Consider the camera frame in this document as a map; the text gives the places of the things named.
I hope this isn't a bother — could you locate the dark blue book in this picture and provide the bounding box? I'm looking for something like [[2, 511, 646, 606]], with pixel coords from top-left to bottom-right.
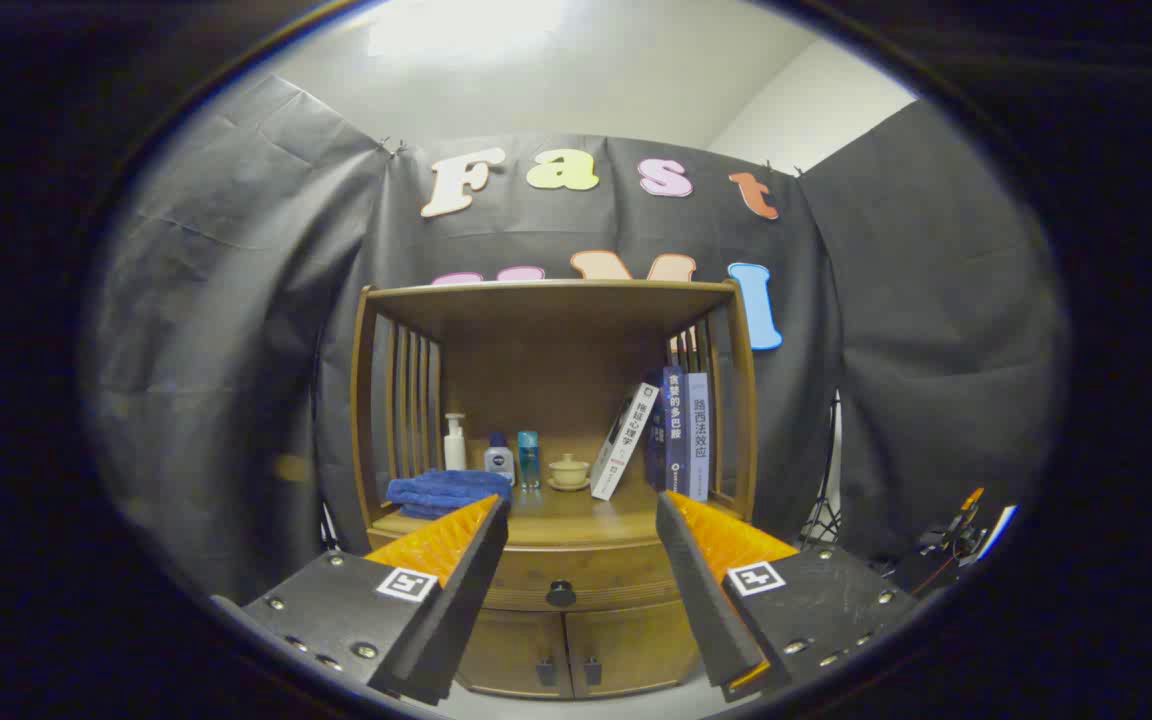
[[648, 366, 689, 496]]

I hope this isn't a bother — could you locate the black backdrop cloth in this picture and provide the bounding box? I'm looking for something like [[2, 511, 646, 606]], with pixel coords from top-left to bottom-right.
[[86, 75, 1072, 601]]

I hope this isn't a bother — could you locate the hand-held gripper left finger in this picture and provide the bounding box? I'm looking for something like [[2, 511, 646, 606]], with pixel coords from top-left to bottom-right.
[[241, 494, 512, 706]]

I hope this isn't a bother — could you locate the wooden cabinet door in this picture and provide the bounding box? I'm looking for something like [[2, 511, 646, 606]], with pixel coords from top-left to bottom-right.
[[566, 600, 702, 696], [456, 608, 574, 699]]

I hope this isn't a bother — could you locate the wooden countertop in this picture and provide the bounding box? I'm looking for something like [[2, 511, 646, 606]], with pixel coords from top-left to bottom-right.
[[368, 480, 747, 549]]

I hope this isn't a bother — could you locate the wooden cabinet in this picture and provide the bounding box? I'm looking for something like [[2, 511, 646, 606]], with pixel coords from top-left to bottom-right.
[[351, 280, 759, 701]]

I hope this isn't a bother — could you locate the wooden drawer with black knob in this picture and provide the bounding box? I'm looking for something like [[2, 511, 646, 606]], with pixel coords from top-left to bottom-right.
[[481, 543, 685, 613]]

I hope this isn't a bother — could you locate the white bottle with blue cap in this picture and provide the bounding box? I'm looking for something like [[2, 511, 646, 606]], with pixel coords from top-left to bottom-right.
[[484, 432, 517, 486]]

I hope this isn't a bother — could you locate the white book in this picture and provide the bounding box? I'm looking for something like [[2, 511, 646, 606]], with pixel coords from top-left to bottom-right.
[[591, 382, 660, 501]]

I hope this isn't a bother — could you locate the beige lidded teacup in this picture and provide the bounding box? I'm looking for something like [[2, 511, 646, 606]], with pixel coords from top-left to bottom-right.
[[548, 453, 592, 492]]

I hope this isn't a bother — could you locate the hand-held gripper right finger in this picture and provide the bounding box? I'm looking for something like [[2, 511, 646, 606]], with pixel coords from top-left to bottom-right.
[[656, 490, 922, 703]]

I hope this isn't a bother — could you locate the black tripod stand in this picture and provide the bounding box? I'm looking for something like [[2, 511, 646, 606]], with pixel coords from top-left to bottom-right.
[[801, 395, 842, 546]]

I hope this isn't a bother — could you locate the black and orange device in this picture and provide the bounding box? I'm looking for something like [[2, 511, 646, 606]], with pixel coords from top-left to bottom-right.
[[921, 487, 987, 573]]

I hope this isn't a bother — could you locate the light grey-blue book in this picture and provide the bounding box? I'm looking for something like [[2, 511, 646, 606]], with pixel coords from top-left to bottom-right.
[[684, 373, 712, 502]]

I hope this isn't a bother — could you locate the blue folded towel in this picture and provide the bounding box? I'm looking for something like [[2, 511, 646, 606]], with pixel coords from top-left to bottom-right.
[[386, 470, 514, 519]]

